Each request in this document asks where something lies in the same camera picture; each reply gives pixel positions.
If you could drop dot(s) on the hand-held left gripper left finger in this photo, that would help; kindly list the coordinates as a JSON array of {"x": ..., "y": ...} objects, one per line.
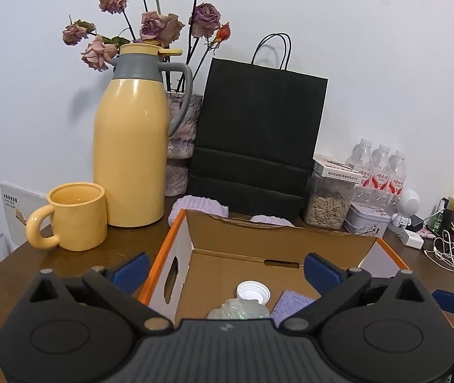
[{"x": 131, "y": 272}]

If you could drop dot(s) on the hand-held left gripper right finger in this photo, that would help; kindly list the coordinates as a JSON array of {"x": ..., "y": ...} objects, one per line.
[{"x": 322, "y": 273}]

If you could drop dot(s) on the red cardboard box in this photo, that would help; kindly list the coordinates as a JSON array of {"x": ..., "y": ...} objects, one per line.
[{"x": 227, "y": 247}]

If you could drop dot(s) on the purple woven cloth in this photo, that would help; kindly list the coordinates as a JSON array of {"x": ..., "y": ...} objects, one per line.
[{"x": 291, "y": 305}]

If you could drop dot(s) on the clear jar of seeds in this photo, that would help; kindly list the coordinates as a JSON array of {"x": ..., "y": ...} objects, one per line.
[{"x": 326, "y": 207}]

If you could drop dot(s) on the pale tin box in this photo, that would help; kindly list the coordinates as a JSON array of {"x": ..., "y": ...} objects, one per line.
[{"x": 366, "y": 219}]

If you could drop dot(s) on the white charger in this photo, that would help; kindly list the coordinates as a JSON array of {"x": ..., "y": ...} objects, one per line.
[{"x": 412, "y": 239}]

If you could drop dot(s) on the yellow mug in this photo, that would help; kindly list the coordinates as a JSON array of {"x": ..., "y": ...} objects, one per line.
[{"x": 79, "y": 215}]

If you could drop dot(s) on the small green bottle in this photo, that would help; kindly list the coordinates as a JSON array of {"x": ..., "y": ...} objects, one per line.
[{"x": 439, "y": 219}]

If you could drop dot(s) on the small white carton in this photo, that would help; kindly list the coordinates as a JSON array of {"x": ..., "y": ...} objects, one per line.
[{"x": 334, "y": 169}]

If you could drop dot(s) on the white robot-shaped speaker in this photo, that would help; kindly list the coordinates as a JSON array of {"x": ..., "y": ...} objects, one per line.
[{"x": 406, "y": 203}]

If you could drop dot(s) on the pink fuzzy vase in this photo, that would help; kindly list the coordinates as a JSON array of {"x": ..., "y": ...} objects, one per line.
[{"x": 181, "y": 167}]

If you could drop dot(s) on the clear water bottle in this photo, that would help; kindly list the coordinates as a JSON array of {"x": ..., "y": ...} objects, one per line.
[
  {"x": 398, "y": 173},
  {"x": 380, "y": 167},
  {"x": 360, "y": 159}
]

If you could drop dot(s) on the yellow thermos jug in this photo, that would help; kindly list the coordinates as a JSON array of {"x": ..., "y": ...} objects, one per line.
[{"x": 131, "y": 147}]

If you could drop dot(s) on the black paper bag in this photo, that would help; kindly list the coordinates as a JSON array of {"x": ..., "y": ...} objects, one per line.
[{"x": 255, "y": 127}]

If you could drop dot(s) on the dried rose bouquet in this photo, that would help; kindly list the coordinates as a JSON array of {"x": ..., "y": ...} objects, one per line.
[{"x": 159, "y": 26}]

